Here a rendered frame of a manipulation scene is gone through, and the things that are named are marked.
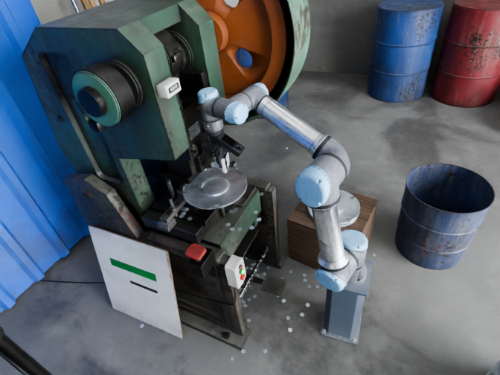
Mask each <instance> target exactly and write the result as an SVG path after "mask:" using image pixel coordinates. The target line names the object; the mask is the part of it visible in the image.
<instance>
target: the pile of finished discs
mask: <svg viewBox="0 0 500 375"><path fill-rule="evenodd" d="M339 191H340V197H341V199H340V201H339V203H338V204H337V208H338V213H339V222H340V228H341V227H345V226H348V225H350V224H352V223H353V222H355V221H356V220H357V217H358V216H359V212H360V204H359V201H358V199H357V198H355V197H353V194H351V193H348V192H347V191H345V190H339ZM307 210H308V213H309V215H310V217H311V218H312V219H313V213H312V209H311V208H309V207H308V206H307Z"/></svg>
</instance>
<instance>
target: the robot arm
mask: <svg viewBox="0 0 500 375"><path fill-rule="evenodd" d="M197 96H198V101H199V102H198V104H199V108H200V112H201V115H202V121H203V125H204V128H202V129H201V132H203V133H204V134H205V140H204V143H203V144H202V150H203V153H204V156H208V157H211V158H213V157H216V158H215V161H214V162H212V165H213V166H214V167H216V168H218V169H220V170H221V171H222V172H223V173H227V171H228V166H229V160H230V152H231V153H233V154H234V155H235V156H236V157H239V156H240V155H241V154H242V153H243V151H244V149H245V147H244V146H243V145H241V144H239V143H238V142H237V141H235V140H234V139H233V138H231V137H230V136H228V135H226V134H225V133H224V132H223V131H224V129H223V127H224V125H223V121H227V122H229V123H231V124H242V123H244V122H245V120H246V118H247V117H248V114H249V111H251V110H252V109H253V110H254V111H255V112H256V113H258V114H259V115H261V116H262V117H263V118H265V119H266V120H267V121H268V122H270V123H271V124H273V125H274V126H276V127H277V128H278V129H279V130H280V131H282V132H283V133H285V134H286V135H288V136H289V137H290V138H291V139H292V140H294V141H295V142H297V143H298V144H300V145H301V146H302V147H303V148H304V149H306V150H308V151H309V152H310V153H311V157H312V158H314V159H315V160H314V161H313V162H312V163H311V164H310V165H309V166H308V167H306V168H305V169H303V170H302V171H301V173H300V175H299V176H298V178H297V179H296V181H295V192H296V193H297V196H298V198H301V201H302V202H303V203H304V204H305V205H307V206H308V207H309V208H311V209H312V215H313V219H314V223H315V229H316V234H317V238H318V244H319V248H320V253H319V254H318V264H319V268H318V269H316V272H315V278H316V279H317V281H318V282H319V283H320V284H321V285H322V286H324V287H326V288H327V289H329V290H332V291H335V292H338V291H342V290H343V289H344V287H345V286H358V285H360V284H362V283H363V282H364V281H365V279H366V275H367V269H366V266H365V255H366V251H367V248H368V240H367V238H366V236H365V235H364V234H363V233H361V232H359V231H356V230H344V231H342V232H341V228H340V222H339V213H338V208H337V204H338V203H339V201H340V199H341V197H340V191H339V185H340V184H341V183H342V182H343V181H344V179H345V178H346V177H347V175H348V173H349V172H350V159H349V157H348V154H347V152H346V151H345V149H344V148H343V146H342V145H341V144H340V143H339V142H338V141H336V140H335V139H334V138H332V137H331V136H329V135H323V134H321V133H320V132H319V131H318V130H316V129H314V128H313V127H312V126H310V125H309V124H308V123H306V122H305V121H303V120H302V119H300V118H299V117H298V116H297V115H295V114H294V113H292V112H291V111H289V110H288V109H287V108H285V107H284V106H282V105H281V104H280V103H279V102H277V101H276V100H274V99H273V98H271V97H270V96H269V91H268V89H267V88H266V86H265V85H264V84H262V83H255V84H253V85H250V86H248V87H247V88H246V89H244V90H243V91H241V92H240V93H238V94H236V95H235V96H233V97H231V98H229V99H226V98H224V97H219V94H218V91H217V90H216V89H215V88H213V87H207V88H203V89H201V90H199V92H198V94H197ZM205 142H207V143H205ZM204 148H205V152H204Z"/></svg>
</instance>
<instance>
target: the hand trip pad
mask: <svg viewBox="0 0 500 375"><path fill-rule="evenodd" d="M205 253H206V248H205V247H204V246H201V245H198V244H195V243H194V244H191V245H190V246H189V247H188V249H187V250H186V252H185V255H186V256H187V257H189V258H192V259H194V260H200V259H201V258H202V257H203V256H204V254H205Z"/></svg>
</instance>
